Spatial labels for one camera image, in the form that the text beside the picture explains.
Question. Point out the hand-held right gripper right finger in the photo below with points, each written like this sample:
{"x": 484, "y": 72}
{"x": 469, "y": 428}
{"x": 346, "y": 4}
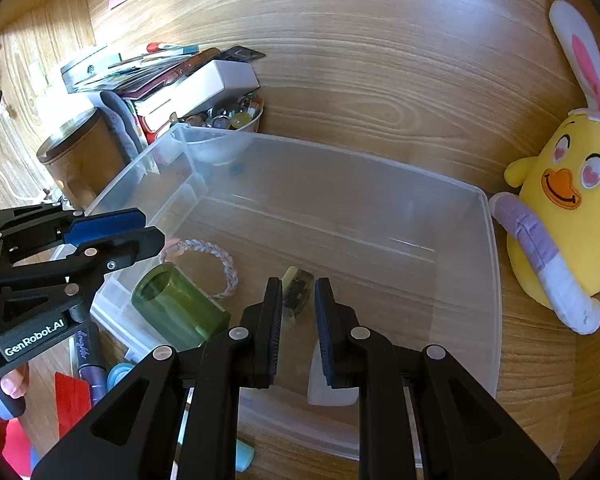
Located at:
{"x": 324, "y": 332}

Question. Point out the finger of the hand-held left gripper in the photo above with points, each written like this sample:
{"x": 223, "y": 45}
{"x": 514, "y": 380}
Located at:
{"x": 110, "y": 222}
{"x": 125, "y": 252}

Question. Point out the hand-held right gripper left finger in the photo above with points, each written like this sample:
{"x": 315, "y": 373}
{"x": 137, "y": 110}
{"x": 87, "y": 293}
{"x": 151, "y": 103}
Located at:
{"x": 275, "y": 332}

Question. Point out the small clear dark-filled bottle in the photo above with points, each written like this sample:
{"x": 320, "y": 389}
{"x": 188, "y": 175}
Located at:
{"x": 297, "y": 292}

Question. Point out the red envelope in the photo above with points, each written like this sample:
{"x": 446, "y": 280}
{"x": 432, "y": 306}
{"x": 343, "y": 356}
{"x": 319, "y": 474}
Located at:
{"x": 72, "y": 397}

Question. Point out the clear plastic storage bin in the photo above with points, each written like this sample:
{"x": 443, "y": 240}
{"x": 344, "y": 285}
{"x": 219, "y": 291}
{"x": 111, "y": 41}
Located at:
{"x": 380, "y": 260}

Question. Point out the blue tape roll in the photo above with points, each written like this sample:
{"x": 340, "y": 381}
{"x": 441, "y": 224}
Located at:
{"x": 117, "y": 376}

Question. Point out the person's left hand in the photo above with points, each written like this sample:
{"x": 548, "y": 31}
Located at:
{"x": 13, "y": 385}

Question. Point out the small white plastic piece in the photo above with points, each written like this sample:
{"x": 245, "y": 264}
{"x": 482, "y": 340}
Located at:
{"x": 330, "y": 395}

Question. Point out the brown tumbler with lid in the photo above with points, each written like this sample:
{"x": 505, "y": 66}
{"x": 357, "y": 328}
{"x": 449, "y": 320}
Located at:
{"x": 85, "y": 160}

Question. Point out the green translucent jar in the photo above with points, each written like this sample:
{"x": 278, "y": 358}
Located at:
{"x": 180, "y": 310}

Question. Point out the grey white cloth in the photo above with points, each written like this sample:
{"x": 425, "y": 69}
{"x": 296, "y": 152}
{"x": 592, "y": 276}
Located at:
{"x": 122, "y": 125}

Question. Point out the red-covered book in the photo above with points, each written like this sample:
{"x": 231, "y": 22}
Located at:
{"x": 145, "y": 97}

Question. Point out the white bowl of small items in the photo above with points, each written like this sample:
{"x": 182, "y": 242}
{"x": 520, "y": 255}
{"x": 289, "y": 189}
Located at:
{"x": 225, "y": 115}

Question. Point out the white rectangular box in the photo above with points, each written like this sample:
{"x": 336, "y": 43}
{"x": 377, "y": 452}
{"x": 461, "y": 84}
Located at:
{"x": 205, "y": 85}

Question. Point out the red-capped white pen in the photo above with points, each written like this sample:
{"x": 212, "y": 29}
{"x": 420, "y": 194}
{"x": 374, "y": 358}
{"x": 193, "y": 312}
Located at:
{"x": 165, "y": 47}

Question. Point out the black utility knife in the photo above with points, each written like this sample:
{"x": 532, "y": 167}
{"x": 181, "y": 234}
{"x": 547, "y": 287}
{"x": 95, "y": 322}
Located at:
{"x": 242, "y": 54}

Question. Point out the yellow chick plush toy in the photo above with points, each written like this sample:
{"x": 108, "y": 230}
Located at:
{"x": 565, "y": 220}

